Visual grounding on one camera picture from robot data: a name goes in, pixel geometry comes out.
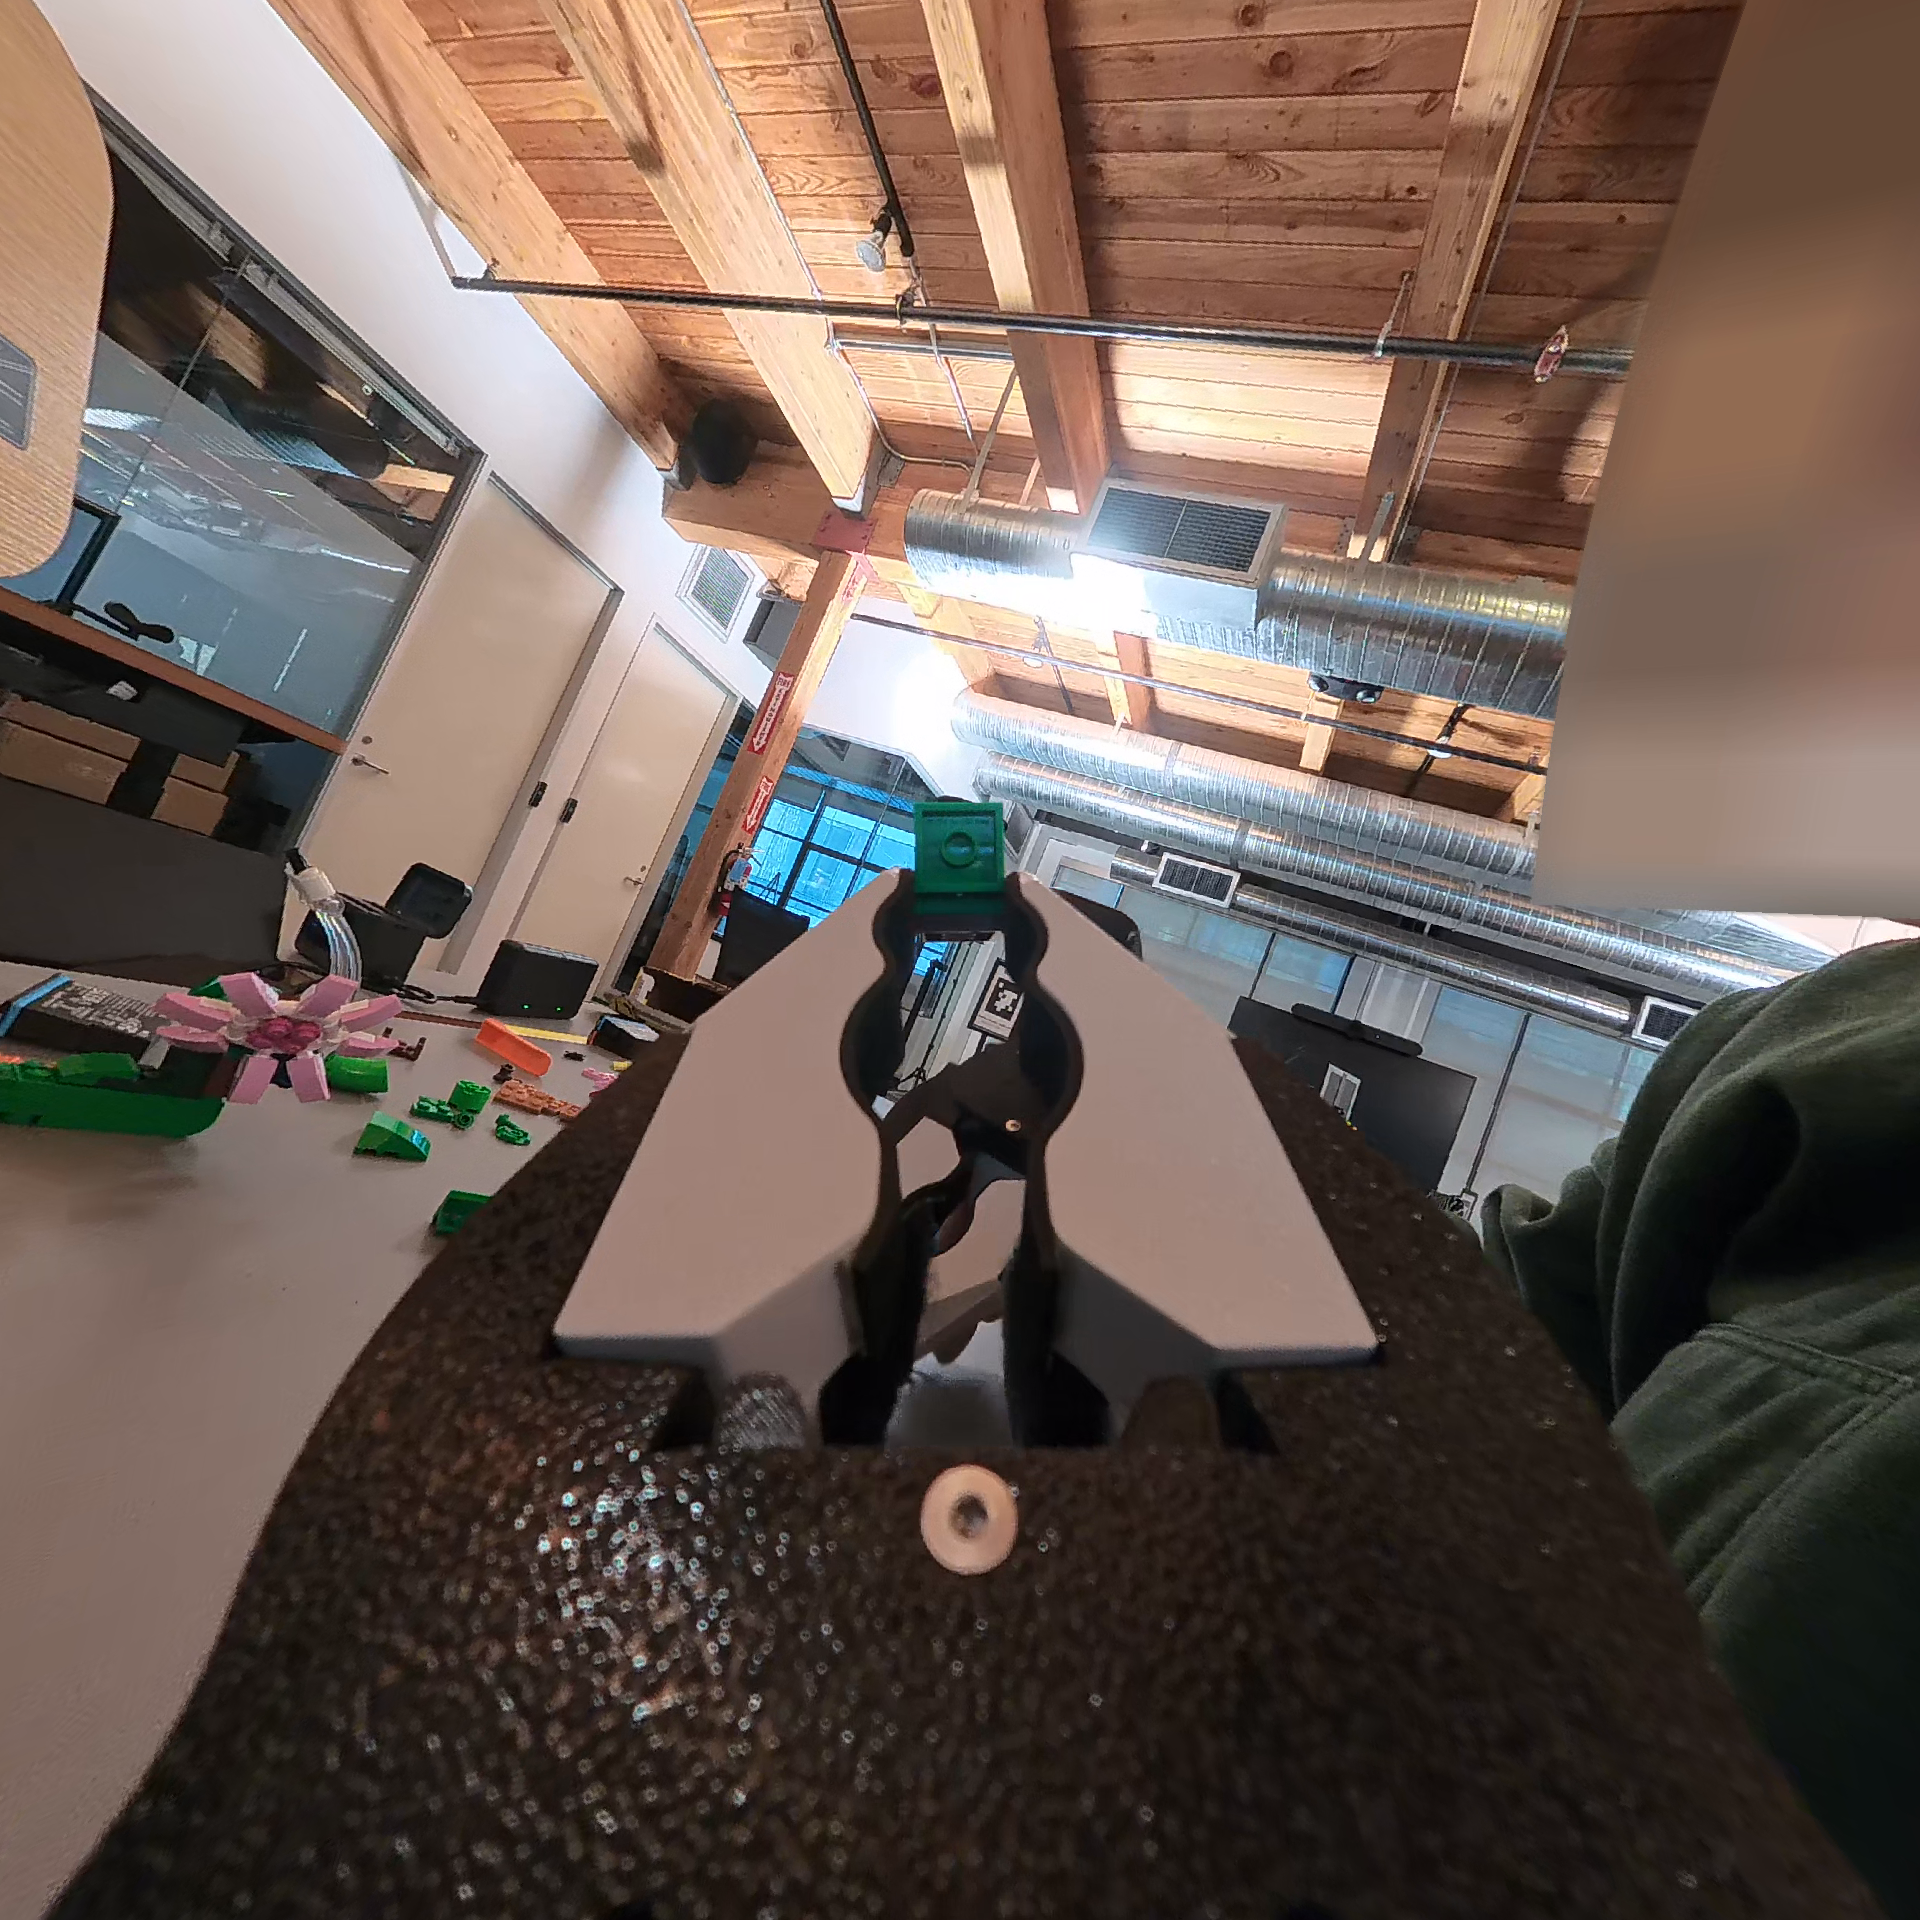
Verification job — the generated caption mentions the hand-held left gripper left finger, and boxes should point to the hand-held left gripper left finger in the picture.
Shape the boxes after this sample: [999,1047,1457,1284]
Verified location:
[550,865,924,1448]

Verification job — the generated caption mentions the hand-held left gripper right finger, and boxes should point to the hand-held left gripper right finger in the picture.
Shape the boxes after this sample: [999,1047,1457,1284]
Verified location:
[1001,870,1383,1448]

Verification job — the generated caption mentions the small green lego block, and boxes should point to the small green lego block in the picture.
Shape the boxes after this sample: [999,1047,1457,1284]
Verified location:
[910,800,1007,913]

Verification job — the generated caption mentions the green lego plant with flower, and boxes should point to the green lego plant with flower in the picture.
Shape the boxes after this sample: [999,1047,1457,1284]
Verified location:
[0,971,409,1142]

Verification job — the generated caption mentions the small black charger box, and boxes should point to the small black charger box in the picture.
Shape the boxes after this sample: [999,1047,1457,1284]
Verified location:
[477,936,601,1021]

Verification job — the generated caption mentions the white door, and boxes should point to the white door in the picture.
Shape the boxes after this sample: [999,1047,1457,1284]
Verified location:
[292,478,623,902]
[509,612,746,976]

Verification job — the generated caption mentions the large black charger box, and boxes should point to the large black charger box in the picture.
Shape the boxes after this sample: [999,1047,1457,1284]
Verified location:
[300,861,473,992]

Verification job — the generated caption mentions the clear plastic tube white cap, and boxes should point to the clear plastic tube white cap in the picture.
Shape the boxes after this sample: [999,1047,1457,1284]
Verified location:
[286,853,367,985]

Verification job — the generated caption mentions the person's green hoodie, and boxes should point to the person's green hoodie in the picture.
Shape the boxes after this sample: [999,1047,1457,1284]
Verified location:
[1477,936,1920,1905]

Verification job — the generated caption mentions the black cabinet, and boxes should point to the black cabinet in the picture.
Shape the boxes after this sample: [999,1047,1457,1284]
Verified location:
[0,777,291,985]

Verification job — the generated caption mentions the black ceiling speaker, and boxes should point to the black ceiling speaker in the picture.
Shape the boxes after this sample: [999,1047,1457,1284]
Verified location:
[667,397,758,494]

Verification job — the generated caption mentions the stacked cardboard boxes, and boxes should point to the stacked cardboard boxes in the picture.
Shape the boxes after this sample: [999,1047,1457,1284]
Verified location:
[0,692,242,839]

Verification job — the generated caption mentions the metal ceiling pipe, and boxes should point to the metal ceiling pipe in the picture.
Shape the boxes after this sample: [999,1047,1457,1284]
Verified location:
[451,271,1636,374]

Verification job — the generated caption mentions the wooden board on white stand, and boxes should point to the wooden board on white stand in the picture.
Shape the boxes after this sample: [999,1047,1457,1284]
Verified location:
[0,0,117,584]

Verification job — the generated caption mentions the black wall monitor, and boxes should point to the black wall monitor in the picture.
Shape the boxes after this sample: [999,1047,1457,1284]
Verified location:
[1230,996,1478,1185]

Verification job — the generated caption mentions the silver spiral air duct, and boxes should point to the silver spiral air duct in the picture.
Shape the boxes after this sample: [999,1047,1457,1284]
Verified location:
[1111,844,1802,1038]
[901,487,1577,723]
[950,680,1548,886]

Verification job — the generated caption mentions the wooden post red sign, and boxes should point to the wooden post red sign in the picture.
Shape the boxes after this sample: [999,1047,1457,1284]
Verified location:
[644,516,881,985]

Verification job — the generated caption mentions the white duct air vent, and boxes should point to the white duct air vent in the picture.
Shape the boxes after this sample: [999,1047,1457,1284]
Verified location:
[1071,478,1290,589]

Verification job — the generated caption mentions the glass window wall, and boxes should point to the glass window wall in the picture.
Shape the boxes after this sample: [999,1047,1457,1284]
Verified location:
[0,88,485,752]

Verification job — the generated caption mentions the black track light rail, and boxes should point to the black track light rail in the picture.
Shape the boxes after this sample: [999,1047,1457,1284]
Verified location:
[817,0,921,278]

